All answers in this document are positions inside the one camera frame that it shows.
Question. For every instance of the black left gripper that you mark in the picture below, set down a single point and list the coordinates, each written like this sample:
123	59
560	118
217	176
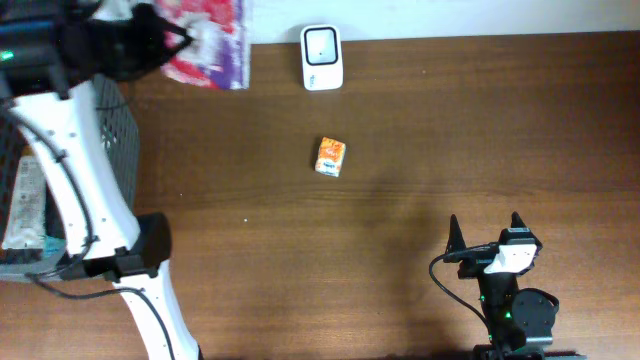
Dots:
149	29

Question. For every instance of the white barcode scanner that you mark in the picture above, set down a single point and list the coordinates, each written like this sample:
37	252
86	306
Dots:
322	59

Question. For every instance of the red purple floral package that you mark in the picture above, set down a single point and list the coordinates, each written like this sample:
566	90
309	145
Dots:
220	54

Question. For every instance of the dark grey plastic basket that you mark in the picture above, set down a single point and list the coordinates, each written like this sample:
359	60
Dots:
87	147

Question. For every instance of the white tube with brown cap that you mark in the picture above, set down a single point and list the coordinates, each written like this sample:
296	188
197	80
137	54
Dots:
26	222

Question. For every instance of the orange tissue pack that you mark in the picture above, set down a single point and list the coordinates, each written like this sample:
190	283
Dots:
330	157

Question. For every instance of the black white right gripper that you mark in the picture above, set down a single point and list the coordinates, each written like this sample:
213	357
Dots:
473	265

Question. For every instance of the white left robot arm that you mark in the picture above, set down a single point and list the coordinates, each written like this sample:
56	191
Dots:
141	275

